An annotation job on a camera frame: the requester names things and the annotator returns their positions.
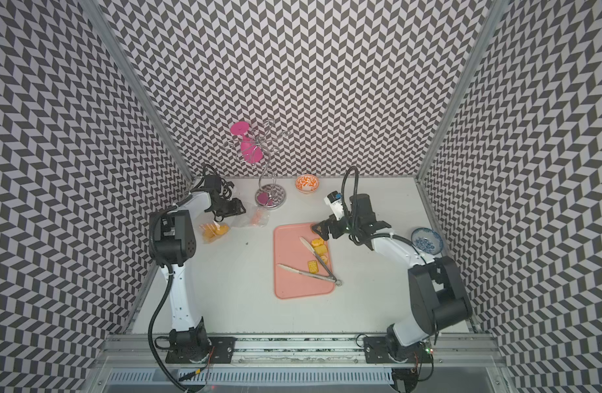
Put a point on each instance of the aluminium front rail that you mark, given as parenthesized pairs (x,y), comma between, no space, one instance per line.
(352,350)

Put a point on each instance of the orange patterned small bowl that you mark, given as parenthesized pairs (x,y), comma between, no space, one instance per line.
(307,184)

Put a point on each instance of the rectangular cracker cookie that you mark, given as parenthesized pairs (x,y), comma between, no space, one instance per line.
(313,267)

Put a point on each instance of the square butter cookie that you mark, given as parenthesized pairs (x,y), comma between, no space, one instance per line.
(321,250)

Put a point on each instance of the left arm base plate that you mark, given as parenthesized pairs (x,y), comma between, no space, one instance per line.
(217,351)

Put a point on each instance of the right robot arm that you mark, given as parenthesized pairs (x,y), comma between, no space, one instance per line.
(437,295)

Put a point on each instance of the clear resealable bag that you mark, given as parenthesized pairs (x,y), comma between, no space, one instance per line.
(212,231)
(254,217)

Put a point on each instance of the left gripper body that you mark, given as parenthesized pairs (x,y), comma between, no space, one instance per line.
(228,208)

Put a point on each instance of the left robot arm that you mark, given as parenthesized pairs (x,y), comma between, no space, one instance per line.
(172,242)

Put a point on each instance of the blue white porcelain bowl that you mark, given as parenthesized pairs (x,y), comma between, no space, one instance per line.
(427,240)

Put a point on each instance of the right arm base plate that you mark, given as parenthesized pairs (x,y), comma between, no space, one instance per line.
(381,350)

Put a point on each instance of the metal tongs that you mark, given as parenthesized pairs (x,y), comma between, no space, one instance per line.
(325,273)

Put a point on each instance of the pink ornament on stand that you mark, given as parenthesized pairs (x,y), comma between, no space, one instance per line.
(249,147)

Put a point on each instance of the pink plastic tray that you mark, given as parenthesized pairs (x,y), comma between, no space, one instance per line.
(288,250)

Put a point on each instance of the yellow cat cookie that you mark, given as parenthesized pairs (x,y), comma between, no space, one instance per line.
(317,242)

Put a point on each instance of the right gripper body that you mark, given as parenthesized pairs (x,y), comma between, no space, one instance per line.
(339,228)

